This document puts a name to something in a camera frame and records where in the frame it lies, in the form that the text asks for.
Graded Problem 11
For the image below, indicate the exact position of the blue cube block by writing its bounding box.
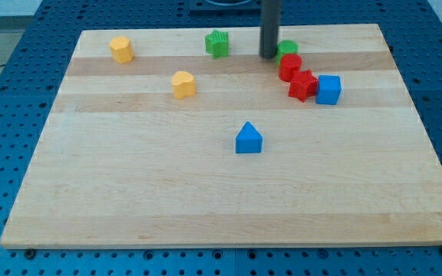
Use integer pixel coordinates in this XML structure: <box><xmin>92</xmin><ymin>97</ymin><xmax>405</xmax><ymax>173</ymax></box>
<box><xmin>315</xmin><ymin>75</ymin><xmax>341</xmax><ymax>105</ymax></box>

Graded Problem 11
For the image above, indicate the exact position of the blue triangle block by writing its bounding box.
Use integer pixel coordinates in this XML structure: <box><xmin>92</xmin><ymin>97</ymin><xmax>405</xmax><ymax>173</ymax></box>
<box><xmin>235</xmin><ymin>121</ymin><xmax>263</xmax><ymax>154</ymax></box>

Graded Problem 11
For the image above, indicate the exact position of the wooden board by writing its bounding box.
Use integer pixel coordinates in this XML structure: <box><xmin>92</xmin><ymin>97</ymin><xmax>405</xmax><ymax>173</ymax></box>
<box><xmin>0</xmin><ymin>24</ymin><xmax>442</xmax><ymax>249</ymax></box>

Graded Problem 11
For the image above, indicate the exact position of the yellow heart block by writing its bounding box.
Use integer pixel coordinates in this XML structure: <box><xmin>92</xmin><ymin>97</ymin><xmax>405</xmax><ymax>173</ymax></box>
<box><xmin>171</xmin><ymin>71</ymin><xmax>196</xmax><ymax>100</ymax></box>

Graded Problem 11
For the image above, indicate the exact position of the green star block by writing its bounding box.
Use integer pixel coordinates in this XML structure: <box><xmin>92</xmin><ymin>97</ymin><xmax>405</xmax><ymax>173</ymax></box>
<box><xmin>204</xmin><ymin>30</ymin><xmax>229</xmax><ymax>59</ymax></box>

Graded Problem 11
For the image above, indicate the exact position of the red star block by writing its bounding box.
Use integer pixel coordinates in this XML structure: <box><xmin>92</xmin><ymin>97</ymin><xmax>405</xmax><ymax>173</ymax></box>
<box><xmin>289</xmin><ymin>70</ymin><xmax>318</xmax><ymax>102</ymax></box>

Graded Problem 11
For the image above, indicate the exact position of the red cylinder block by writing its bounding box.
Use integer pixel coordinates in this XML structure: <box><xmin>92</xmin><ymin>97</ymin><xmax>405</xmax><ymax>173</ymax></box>
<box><xmin>279</xmin><ymin>54</ymin><xmax>302</xmax><ymax>82</ymax></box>

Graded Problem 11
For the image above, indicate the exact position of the green cylinder block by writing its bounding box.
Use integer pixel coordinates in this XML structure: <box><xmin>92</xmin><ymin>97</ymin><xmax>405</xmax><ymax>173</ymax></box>
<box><xmin>275</xmin><ymin>40</ymin><xmax>299</xmax><ymax>65</ymax></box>

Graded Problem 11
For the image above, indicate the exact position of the yellow hexagon block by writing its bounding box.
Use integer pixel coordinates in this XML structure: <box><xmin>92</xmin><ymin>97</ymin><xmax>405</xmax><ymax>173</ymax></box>
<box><xmin>109</xmin><ymin>36</ymin><xmax>134</xmax><ymax>64</ymax></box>

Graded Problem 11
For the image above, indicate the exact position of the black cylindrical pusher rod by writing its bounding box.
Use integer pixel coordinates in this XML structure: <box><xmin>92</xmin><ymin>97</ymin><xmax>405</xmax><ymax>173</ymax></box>
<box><xmin>259</xmin><ymin>0</ymin><xmax>282</xmax><ymax>60</ymax></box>

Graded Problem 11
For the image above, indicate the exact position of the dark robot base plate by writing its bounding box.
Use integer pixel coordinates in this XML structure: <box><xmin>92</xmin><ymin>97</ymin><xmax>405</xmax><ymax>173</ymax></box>
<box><xmin>186</xmin><ymin>0</ymin><xmax>262</xmax><ymax>14</ymax></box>

